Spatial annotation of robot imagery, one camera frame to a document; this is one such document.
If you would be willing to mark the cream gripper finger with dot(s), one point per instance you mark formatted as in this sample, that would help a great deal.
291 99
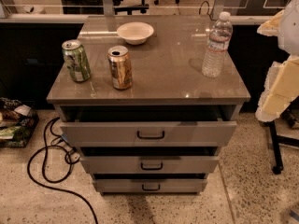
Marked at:
270 27
281 87

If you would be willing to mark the clear plastic water bottle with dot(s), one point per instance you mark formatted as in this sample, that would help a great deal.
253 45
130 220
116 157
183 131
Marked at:
217 44

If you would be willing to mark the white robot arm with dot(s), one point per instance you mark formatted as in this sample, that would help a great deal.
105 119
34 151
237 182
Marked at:
288 31

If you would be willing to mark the white paper bowl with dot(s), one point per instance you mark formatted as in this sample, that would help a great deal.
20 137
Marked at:
135 33

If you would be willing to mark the black wheeled stand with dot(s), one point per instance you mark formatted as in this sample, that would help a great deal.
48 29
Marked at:
279 139

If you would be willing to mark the gold soda can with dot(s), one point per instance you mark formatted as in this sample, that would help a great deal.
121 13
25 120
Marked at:
120 67

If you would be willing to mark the middle grey drawer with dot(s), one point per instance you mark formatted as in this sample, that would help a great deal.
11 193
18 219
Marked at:
150 164

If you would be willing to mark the grey drawer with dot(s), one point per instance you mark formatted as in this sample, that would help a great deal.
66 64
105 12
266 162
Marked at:
149 134
150 164
150 185

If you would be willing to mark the green soda can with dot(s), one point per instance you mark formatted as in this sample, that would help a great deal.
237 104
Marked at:
76 60

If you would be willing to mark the bottom grey drawer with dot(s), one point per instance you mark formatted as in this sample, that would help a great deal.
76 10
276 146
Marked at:
150 185

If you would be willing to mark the top grey drawer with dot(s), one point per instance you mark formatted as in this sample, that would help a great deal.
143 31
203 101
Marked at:
149 134

